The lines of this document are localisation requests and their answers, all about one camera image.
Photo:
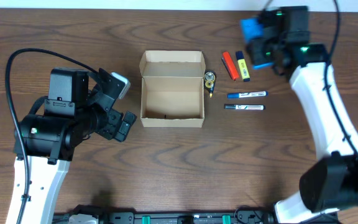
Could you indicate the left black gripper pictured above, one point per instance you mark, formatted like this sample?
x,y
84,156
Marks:
x,y
111,121

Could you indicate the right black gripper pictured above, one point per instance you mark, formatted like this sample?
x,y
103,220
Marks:
x,y
260,50

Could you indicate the blue plastic stapler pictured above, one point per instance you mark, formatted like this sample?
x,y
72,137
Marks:
x,y
258,36

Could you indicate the yellow highlighter pen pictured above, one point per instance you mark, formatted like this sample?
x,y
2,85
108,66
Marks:
x,y
242,66

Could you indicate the blue whiteboard marker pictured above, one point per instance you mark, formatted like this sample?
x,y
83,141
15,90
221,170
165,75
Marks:
x,y
247,94

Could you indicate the orange highlighter pen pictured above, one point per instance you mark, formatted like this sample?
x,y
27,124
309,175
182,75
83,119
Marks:
x,y
231,68

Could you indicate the correction tape dispenser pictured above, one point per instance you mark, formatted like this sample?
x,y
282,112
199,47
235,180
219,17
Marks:
x,y
209,81

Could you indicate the brown cardboard box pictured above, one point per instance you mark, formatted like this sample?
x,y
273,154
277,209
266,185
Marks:
x,y
172,89

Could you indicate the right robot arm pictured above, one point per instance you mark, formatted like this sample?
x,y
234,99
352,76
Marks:
x,y
331,184

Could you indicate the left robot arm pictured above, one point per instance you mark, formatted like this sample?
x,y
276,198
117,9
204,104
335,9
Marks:
x,y
79,103

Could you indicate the black whiteboard marker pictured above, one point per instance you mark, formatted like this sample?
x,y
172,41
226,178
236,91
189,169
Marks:
x,y
244,107

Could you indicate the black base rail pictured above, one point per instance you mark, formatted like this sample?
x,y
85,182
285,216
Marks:
x,y
91,214

